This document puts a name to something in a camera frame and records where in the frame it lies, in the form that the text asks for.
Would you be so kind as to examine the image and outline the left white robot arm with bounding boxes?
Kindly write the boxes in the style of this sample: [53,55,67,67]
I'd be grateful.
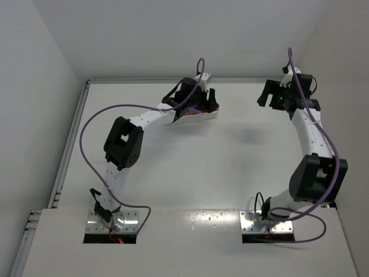
[90,73,220,223]

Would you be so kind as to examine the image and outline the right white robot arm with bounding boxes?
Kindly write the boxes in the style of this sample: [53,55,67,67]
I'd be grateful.
[257,73,348,221]

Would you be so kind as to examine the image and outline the white three-compartment tray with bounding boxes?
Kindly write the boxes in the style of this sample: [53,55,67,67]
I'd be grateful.
[172,105,219,125]

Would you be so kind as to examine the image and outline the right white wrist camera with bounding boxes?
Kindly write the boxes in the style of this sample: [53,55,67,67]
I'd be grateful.
[280,65,293,88]

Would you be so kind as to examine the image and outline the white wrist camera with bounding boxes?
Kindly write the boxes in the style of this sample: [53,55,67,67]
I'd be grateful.
[194,73,212,92]
[280,65,293,88]

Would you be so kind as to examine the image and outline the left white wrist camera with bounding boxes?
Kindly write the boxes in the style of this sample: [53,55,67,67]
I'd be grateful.
[194,73,212,92]

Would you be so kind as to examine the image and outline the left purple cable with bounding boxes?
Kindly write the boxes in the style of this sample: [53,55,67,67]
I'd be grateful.
[78,58,152,234]

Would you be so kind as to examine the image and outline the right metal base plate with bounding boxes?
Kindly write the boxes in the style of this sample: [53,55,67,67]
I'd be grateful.
[239,210,293,235]

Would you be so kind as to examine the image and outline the metal base plate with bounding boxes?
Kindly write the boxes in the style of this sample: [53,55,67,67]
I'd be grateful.
[85,210,139,235]
[239,210,293,235]

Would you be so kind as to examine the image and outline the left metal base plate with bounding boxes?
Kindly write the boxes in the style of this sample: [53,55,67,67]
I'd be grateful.
[85,210,139,235]

